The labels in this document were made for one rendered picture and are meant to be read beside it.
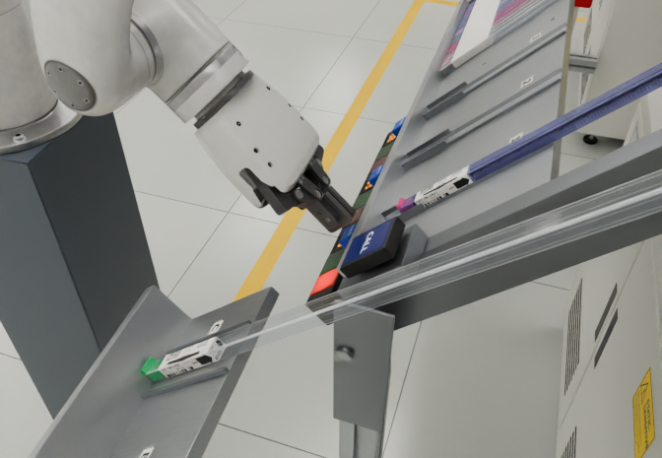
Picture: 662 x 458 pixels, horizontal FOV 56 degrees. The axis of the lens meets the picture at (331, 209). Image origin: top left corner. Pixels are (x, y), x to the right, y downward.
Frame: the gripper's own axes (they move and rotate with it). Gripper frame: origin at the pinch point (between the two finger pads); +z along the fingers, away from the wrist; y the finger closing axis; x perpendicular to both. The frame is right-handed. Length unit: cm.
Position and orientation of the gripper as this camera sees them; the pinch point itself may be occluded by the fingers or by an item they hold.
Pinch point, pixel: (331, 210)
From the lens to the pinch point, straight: 62.7
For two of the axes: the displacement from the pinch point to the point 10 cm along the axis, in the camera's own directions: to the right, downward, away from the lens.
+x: 6.7, -3.9, -6.3
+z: 6.7, 6.9, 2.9
